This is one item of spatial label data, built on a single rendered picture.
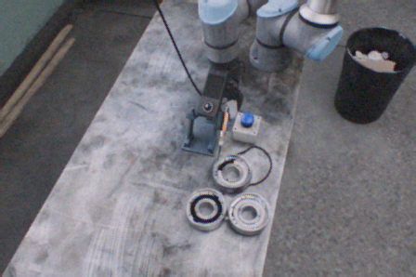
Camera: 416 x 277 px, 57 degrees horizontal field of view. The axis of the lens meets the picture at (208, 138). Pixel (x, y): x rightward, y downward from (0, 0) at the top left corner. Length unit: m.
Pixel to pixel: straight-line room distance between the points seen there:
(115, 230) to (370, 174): 1.44
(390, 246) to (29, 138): 1.95
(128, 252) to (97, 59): 1.88
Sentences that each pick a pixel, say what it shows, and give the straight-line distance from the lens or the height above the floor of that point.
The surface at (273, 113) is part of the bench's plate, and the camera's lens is 1.21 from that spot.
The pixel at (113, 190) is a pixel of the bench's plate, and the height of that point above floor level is 0.80.
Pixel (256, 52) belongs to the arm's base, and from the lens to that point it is 1.33.
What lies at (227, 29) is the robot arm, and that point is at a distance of 0.78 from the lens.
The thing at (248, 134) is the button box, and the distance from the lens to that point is 1.10.
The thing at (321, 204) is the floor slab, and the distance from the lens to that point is 1.98.
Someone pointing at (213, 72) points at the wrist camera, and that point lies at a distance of 0.87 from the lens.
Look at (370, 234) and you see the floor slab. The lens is 1.98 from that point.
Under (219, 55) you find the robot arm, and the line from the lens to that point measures 0.82.
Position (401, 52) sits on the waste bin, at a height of 0.35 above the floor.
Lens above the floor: 1.72
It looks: 54 degrees down
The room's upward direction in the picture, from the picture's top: 4 degrees counter-clockwise
